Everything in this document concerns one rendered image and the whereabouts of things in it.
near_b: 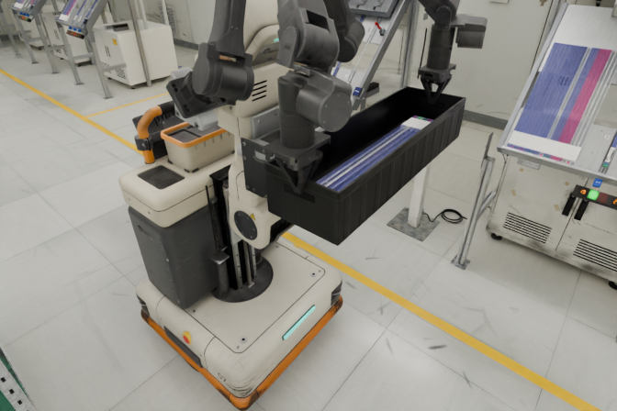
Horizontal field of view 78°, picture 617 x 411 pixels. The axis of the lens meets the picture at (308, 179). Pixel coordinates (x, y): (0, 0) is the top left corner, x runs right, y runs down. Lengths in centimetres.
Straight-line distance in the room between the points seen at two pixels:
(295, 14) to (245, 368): 115
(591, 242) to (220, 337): 178
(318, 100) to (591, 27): 170
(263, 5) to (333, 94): 47
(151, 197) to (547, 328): 175
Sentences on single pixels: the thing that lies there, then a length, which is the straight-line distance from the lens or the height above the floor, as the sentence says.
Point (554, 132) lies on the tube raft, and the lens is 187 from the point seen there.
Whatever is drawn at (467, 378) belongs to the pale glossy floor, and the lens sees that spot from 183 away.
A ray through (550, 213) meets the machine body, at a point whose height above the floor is 31.
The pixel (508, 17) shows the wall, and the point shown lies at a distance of 378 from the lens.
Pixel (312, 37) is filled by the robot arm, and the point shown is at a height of 136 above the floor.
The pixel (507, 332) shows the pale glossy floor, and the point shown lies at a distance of 203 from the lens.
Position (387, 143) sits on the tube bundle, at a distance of 95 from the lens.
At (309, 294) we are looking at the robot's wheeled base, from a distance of 160.
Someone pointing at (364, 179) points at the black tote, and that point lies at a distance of 68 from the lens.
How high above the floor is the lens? 148
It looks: 32 degrees down
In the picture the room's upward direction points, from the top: straight up
